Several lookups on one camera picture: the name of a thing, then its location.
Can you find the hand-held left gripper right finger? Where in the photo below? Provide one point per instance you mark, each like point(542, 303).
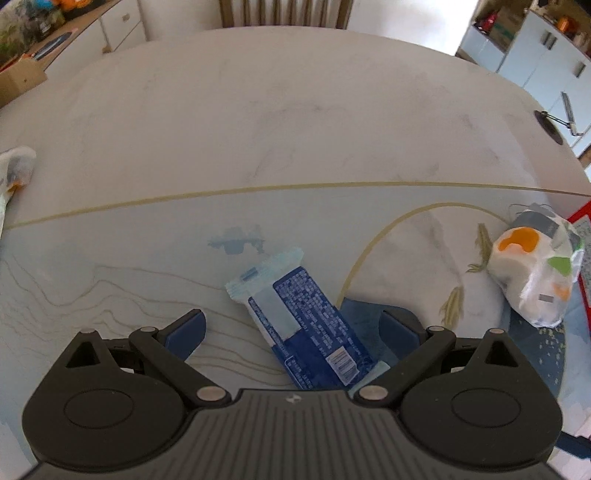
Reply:
point(399, 332)

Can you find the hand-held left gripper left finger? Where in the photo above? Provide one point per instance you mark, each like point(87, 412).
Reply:
point(187, 332)

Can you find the blue snack packet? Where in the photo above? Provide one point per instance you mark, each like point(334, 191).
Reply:
point(314, 318)

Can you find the white tissue pack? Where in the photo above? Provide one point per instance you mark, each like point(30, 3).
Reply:
point(531, 277)

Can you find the red cardboard box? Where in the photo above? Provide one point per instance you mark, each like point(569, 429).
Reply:
point(585, 208)

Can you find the translucent printed table mat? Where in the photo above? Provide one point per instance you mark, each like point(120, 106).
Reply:
point(115, 240)

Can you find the white printed plastic bag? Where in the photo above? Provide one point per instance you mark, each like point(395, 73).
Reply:
point(16, 166)

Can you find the black phone stand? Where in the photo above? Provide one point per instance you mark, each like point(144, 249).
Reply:
point(548, 127)

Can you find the plain cardboard box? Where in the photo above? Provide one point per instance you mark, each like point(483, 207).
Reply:
point(18, 83)

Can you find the white sideboard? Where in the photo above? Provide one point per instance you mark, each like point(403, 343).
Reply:
point(106, 27)

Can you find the round blue pad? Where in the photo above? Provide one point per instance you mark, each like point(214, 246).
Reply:
point(51, 46)

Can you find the cardboard box with green print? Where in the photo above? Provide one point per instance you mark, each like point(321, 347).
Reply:
point(505, 25)

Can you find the wooden chair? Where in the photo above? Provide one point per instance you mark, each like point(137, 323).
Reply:
point(286, 14)

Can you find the glass terrarium with plants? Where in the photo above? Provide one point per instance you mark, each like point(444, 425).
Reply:
point(23, 23)

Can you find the white and wood wall cabinet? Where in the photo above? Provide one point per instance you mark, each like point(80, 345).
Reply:
point(531, 50)

